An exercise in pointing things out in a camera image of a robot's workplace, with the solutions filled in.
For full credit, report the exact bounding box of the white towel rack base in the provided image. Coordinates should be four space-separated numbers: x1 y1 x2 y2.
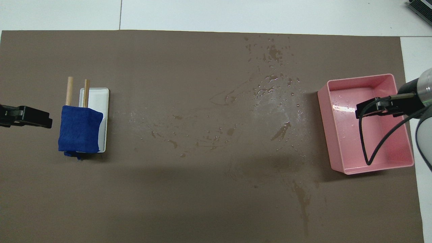
76 88 110 153

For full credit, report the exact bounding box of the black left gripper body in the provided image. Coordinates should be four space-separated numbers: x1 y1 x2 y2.
0 104 21 128

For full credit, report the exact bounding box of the grey ribbed device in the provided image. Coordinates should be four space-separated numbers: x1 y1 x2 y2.
406 0 432 18

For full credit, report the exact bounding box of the long wooden rack rod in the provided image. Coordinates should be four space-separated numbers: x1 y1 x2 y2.
65 77 74 106

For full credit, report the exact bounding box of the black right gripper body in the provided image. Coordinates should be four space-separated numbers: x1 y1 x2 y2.
381 96 426 118

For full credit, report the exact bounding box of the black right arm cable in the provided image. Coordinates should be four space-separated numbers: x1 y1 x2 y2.
358 96 421 166

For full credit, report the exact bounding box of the blue towel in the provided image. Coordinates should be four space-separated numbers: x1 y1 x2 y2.
58 105 104 160

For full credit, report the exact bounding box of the pink plastic bin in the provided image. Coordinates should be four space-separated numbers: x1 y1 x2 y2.
317 74 415 175

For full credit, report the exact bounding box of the brown table mat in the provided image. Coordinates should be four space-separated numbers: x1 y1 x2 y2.
0 30 425 243

